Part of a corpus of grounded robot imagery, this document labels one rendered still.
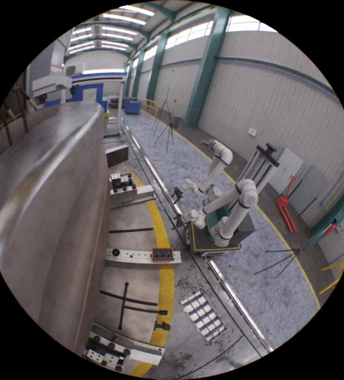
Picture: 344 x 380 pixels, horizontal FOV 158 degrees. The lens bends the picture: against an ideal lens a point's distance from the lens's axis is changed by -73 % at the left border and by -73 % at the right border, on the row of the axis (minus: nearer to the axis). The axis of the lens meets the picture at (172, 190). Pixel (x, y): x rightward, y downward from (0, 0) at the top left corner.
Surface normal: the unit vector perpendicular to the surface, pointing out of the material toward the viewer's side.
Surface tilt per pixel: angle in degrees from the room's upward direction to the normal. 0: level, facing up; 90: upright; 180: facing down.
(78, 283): 25
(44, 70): 90
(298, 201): 90
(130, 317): 0
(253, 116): 90
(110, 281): 0
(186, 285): 0
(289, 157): 90
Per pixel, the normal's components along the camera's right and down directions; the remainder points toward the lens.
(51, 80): 0.46, 0.68
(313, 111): -0.87, 0.18
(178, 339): 0.21, -0.71
